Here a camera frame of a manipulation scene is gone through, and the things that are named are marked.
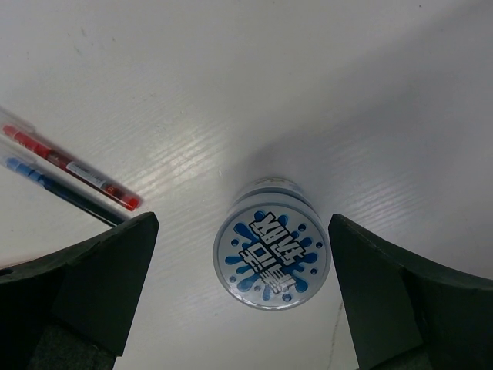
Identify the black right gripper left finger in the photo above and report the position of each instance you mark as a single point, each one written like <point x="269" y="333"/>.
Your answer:
<point x="73" y="309"/>

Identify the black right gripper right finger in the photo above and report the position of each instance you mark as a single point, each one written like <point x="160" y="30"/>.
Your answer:
<point x="405" y="311"/>

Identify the blue round splash-lid container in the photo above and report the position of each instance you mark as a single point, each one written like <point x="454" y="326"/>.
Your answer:
<point x="272" y="252"/>

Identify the red gel pen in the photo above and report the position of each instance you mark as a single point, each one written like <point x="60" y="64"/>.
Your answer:
<point x="24" y="134"/>

